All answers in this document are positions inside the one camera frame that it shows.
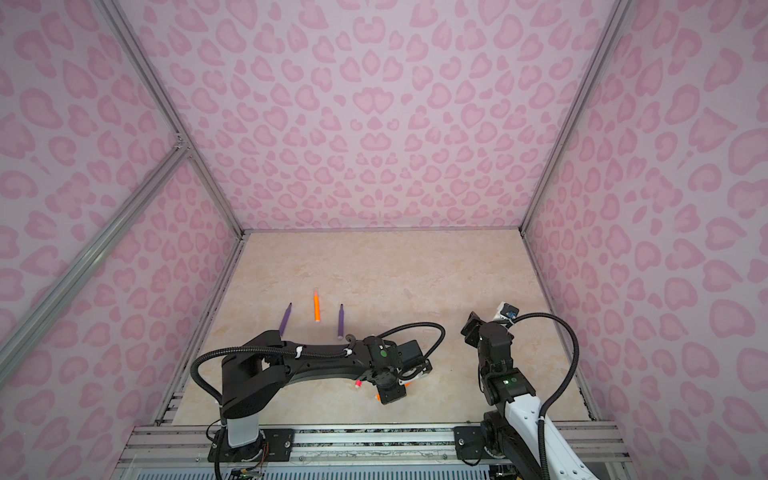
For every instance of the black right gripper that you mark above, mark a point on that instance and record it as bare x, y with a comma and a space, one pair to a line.
475, 327

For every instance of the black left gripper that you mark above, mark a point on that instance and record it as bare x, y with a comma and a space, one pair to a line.
392, 397

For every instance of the orange highlighter pen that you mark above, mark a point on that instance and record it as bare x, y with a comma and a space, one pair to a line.
391, 391
317, 310

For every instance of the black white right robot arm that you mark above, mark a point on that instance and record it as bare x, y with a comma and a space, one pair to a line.
519, 429

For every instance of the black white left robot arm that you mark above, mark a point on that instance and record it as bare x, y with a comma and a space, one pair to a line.
254, 373

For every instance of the purple marker pen right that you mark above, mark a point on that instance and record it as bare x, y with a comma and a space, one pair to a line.
341, 323

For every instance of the purple marker pen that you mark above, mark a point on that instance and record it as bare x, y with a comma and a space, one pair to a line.
341, 323
285, 319

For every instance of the purple marker pen left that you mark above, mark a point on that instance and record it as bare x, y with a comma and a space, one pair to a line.
285, 319

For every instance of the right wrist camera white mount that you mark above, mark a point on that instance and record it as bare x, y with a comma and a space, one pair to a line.
506, 313

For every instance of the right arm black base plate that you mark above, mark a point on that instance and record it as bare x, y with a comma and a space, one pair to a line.
470, 444

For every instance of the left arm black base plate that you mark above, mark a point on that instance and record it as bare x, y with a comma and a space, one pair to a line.
271, 445

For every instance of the aluminium front rail frame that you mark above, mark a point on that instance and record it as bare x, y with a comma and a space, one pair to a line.
353, 451

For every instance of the diagonal aluminium wall strut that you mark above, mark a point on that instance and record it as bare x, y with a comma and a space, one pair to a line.
39, 319

